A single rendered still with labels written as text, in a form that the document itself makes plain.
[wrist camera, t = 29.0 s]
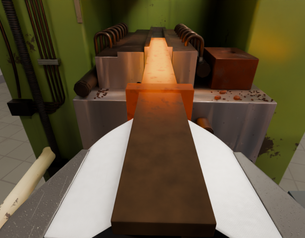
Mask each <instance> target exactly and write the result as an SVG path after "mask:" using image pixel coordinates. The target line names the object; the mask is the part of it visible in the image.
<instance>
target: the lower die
mask: <svg viewBox="0 0 305 238"><path fill-rule="evenodd" d="M153 28H154V27H151V28H150V30H139V29H137V30H136V32H129V33H128V34H127V35H125V37H122V39H120V41H119V42H116V45H113V43H112V45H113V48H109V46H108V47H106V48H105V49H104V50H103V51H101V52H100V53H99V54H97V55H96V56H95V62H96V71H97V78H98V84H99V88H126V87H127V84H128V83H137V82H141V83H142V79H143V74H144V69H145V65H146V61H147V56H148V51H149V46H150V41H151V36H152V31H153ZM162 28H163V30H164V34H165V38H166V43H167V48H168V52H169V55H170V59H171V63H172V66H173V70H174V75H175V78H176V82H177V84H192V86H194V79H195V71H196V63H197V55H198V52H197V50H196V49H195V48H194V47H193V46H192V45H191V44H190V43H188V46H184V42H182V40H180V37H178V35H177V34H176V33H175V31H174V29H166V28H165V27H162Z"/></svg>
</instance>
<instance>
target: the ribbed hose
mask: <svg viewBox="0 0 305 238"><path fill-rule="evenodd" d="M1 1H2V3H3V4H2V5H3V8H4V10H5V13H6V14H5V15H6V17H7V18H8V19H7V20H8V22H9V25H10V27H11V28H10V29H11V31H12V34H13V38H14V40H15V44H16V46H17V49H18V51H19V52H18V53H19V55H20V58H21V62H22V65H23V68H24V70H25V74H26V77H27V79H28V83H29V86H30V88H31V91H32V95H33V98H34V100H35V103H36V106H37V109H38V112H39V115H40V118H41V121H42V124H43V127H44V130H45V134H46V136H47V139H48V143H49V145H50V148H51V151H52V152H53V153H54V154H55V156H56V157H55V159H54V160H53V162H52V163H51V165H50V167H49V168H48V169H47V171H48V173H49V176H50V178H51V177H52V176H53V175H54V174H55V173H56V172H58V171H59V170H60V169H61V168H62V167H63V166H64V165H65V164H66V163H68V162H69V161H68V159H62V158H61V155H60V152H59V149H58V146H57V142H56V140H55V136H54V133H53V129H52V126H51V123H50V120H49V117H48V114H47V113H46V111H47V110H45V108H46V107H44V105H45V104H43V102H44V100H43V97H42V94H41V90H40V88H39V85H38V81H37V78H36V75H35V72H34V68H33V66H32V62H31V59H30V57H29V56H30V55H29V53H28V51H27V50H28V49H27V47H26V45H25V44H26V43H25V41H24V37H23V34H22V33H23V32H22V30H21V26H20V23H19V21H18V18H17V14H16V11H15V9H14V8H15V7H14V4H13V2H12V0H1Z"/></svg>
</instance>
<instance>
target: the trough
mask: <svg viewBox="0 0 305 238"><path fill-rule="evenodd" d="M151 38H165V34H164V30H163V28H162V27H154V28H153V31H152V36H151Z"/></svg>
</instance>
